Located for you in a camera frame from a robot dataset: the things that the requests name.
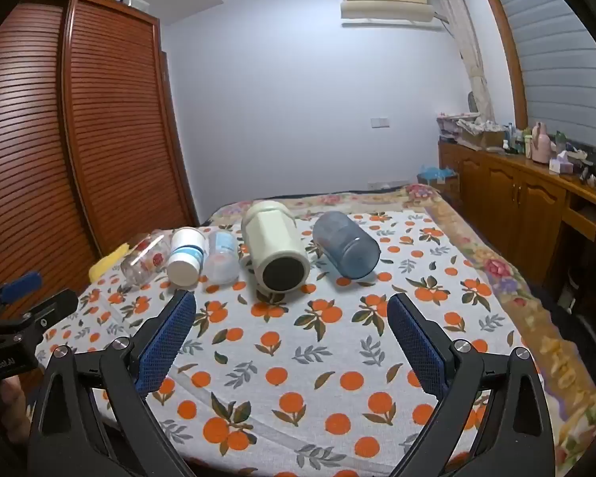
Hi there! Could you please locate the clear bottle with blue label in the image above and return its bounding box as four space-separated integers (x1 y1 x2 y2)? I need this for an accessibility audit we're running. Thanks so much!
203 231 240 284

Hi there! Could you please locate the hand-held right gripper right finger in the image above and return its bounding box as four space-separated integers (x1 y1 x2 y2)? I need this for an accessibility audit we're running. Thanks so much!
386 292 557 477

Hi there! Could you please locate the blue plastic bag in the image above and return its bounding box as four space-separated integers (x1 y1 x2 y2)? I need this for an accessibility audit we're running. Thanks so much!
417 165 459 194

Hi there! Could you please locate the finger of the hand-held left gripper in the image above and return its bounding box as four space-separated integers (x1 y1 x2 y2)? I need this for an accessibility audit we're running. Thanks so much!
0 288 80 345
0 271 43 320

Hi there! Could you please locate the pink storage box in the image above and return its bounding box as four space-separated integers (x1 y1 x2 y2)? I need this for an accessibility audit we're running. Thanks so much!
437 114 461 138

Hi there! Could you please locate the wall air conditioner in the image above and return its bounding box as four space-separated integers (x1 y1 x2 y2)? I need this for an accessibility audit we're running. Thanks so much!
340 0 438 26

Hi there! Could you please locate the wooden window frame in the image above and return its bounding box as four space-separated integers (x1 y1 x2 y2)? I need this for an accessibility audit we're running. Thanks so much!
474 0 528 133

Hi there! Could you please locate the blue transparent cup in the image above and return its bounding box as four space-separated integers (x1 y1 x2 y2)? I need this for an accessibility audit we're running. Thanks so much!
312 211 381 280

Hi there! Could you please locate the floral bedspread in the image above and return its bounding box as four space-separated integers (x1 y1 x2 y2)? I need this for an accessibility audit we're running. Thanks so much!
201 184 596 464

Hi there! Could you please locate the white bottle with blue band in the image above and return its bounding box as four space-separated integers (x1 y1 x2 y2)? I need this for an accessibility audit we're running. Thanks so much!
167 227 207 287

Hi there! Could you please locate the cardboard box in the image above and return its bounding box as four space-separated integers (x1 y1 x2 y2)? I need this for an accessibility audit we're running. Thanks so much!
469 129 505 149

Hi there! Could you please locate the cream curtain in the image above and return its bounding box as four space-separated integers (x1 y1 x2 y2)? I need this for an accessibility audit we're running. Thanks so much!
434 0 495 126

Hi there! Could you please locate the person's left hand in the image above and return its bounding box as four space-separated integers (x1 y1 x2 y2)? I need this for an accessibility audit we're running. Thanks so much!
0 375 31 447

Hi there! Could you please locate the glass jar with red print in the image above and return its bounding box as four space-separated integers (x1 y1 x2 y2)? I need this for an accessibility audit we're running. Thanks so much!
120 236 172 286

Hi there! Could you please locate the orange fruit print blanket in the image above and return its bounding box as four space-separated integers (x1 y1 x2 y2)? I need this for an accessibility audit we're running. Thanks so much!
35 209 542 477

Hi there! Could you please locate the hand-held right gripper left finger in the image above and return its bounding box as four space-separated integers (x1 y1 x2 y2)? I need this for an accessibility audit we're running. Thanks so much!
27 288 197 477

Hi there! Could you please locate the window blind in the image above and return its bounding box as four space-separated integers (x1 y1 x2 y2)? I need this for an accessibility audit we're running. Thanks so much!
492 0 596 156

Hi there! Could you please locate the brown louvered wooden wardrobe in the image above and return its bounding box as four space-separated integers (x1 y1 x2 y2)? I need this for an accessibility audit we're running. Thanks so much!
0 0 202 320

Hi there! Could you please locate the yellow soft object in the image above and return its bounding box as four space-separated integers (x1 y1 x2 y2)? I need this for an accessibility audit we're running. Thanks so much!
88 242 132 279

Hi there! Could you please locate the wooden sideboard cabinet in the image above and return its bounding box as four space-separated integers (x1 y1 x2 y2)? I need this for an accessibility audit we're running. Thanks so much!
437 136 596 280

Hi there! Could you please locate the cream cup with black base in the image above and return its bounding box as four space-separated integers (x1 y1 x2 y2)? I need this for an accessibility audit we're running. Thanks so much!
241 200 310 304

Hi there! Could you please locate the pink thermos jug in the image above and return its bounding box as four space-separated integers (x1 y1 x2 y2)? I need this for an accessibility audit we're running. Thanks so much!
531 120 550 163

